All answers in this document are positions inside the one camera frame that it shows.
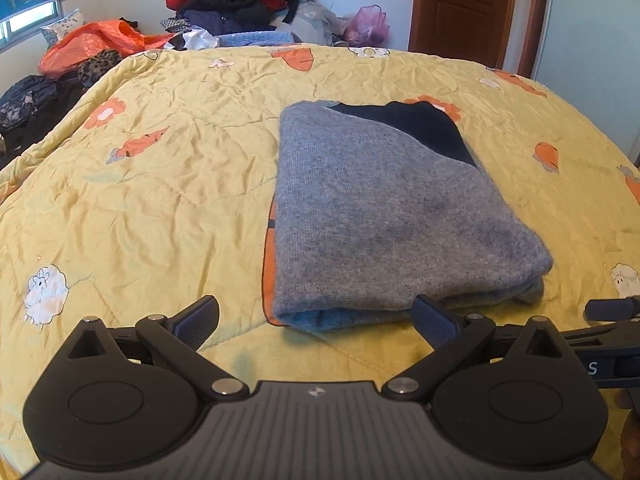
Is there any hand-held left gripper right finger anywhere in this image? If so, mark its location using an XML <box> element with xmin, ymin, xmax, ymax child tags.
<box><xmin>380</xmin><ymin>294</ymin><xmax>582</xmax><ymax>401</ymax></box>

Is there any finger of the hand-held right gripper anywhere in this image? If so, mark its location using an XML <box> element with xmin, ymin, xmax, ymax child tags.
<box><xmin>584</xmin><ymin>296</ymin><xmax>640</xmax><ymax>322</ymax></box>
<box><xmin>560</xmin><ymin>322</ymin><xmax>640</xmax><ymax>349</ymax></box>

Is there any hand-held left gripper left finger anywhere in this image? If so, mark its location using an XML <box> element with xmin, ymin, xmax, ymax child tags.
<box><xmin>60</xmin><ymin>294</ymin><xmax>251</xmax><ymax>400</ymax></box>

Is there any grey sweater with navy sleeves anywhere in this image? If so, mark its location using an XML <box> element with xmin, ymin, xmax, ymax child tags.
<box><xmin>270</xmin><ymin>100</ymin><xmax>555</xmax><ymax>335</ymax></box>

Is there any dark clothes heap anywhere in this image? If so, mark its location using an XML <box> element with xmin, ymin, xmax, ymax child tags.
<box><xmin>0</xmin><ymin>75</ymin><xmax>88</xmax><ymax>171</ymax></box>

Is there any yellow carrot print quilt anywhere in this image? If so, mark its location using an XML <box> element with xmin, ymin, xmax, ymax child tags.
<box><xmin>0</xmin><ymin>45</ymin><xmax>640</xmax><ymax>480</ymax></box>

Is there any leopard print cloth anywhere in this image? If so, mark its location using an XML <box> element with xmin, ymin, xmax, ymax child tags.
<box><xmin>77</xmin><ymin>50</ymin><xmax>123</xmax><ymax>88</ymax></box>

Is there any white wardrobe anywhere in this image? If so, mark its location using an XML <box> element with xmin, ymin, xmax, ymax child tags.
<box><xmin>532</xmin><ymin>0</ymin><xmax>640</xmax><ymax>161</ymax></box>

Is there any white crumpled cloth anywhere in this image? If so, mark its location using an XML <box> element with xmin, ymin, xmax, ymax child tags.
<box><xmin>172</xmin><ymin>27</ymin><xmax>221</xmax><ymax>52</ymax></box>

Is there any light blue knit sweater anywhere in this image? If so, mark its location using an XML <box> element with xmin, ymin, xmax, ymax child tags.
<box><xmin>217</xmin><ymin>31</ymin><xmax>296</xmax><ymax>48</ymax></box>

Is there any orange plastic bag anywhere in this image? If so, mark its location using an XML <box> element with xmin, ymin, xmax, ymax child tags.
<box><xmin>39</xmin><ymin>20</ymin><xmax>173</xmax><ymax>78</ymax></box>

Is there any navy garment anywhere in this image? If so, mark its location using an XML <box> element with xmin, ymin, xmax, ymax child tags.
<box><xmin>182</xmin><ymin>10</ymin><xmax>278</xmax><ymax>36</ymax></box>

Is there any pink plastic bag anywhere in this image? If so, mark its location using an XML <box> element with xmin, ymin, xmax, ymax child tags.
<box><xmin>345</xmin><ymin>5</ymin><xmax>391</xmax><ymax>48</ymax></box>

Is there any black jacket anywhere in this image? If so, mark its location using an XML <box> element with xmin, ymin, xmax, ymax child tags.
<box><xmin>182</xmin><ymin>0</ymin><xmax>273</xmax><ymax>18</ymax></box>

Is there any floral pillow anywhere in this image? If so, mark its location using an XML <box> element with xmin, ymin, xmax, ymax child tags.
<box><xmin>40</xmin><ymin>9</ymin><xmax>86</xmax><ymax>46</ymax></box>

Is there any brown wooden door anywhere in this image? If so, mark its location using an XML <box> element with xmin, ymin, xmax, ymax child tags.
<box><xmin>407</xmin><ymin>0</ymin><xmax>551</xmax><ymax>78</ymax></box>

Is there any clear plastic bag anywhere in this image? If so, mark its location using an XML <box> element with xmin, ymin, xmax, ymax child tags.
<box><xmin>295</xmin><ymin>0</ymin><xmax>351</xmax><ymax>46</ymax></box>

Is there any window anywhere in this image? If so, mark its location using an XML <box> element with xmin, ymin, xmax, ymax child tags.
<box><xmin>0</xmin><ymin>0</ymin><xmax>63</xmax><ymax>53</ymax></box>

